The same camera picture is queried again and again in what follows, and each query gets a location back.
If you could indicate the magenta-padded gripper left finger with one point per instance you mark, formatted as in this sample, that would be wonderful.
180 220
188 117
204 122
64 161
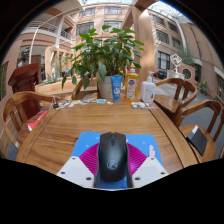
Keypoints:
76 170

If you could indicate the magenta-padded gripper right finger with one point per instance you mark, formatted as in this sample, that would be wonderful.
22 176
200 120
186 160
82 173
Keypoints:
150 170

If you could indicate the black computer mouse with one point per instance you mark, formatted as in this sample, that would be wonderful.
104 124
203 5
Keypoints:
112 156

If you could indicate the blue cartoon-print mouse pad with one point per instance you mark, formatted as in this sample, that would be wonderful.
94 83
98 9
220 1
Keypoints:
85 140

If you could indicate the flat black box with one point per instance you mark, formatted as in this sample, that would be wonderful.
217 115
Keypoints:
197 140

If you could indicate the red and white bag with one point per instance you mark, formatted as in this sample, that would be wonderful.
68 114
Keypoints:
36 121

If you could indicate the clear plastic packet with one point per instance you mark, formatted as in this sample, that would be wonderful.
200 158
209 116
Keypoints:
140 105

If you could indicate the small black key fob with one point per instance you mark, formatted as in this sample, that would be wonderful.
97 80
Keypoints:
55 105

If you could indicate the white pump bottle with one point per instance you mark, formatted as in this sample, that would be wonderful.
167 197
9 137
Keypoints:
148 91

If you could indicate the yellow liquid bottle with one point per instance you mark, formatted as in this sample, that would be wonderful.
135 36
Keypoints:
132 86

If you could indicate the blue squeeze tube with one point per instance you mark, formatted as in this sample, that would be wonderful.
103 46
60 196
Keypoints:
116 88

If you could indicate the white geometric sculpture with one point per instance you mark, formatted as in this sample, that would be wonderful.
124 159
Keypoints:
176 63

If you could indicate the green plant in white pot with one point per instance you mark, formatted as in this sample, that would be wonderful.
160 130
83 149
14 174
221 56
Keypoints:
103 53

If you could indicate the dark bust statue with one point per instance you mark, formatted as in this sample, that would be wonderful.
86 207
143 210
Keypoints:
24 58

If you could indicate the dark red wooden pedestal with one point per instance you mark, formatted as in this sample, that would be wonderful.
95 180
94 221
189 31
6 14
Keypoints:
25 80

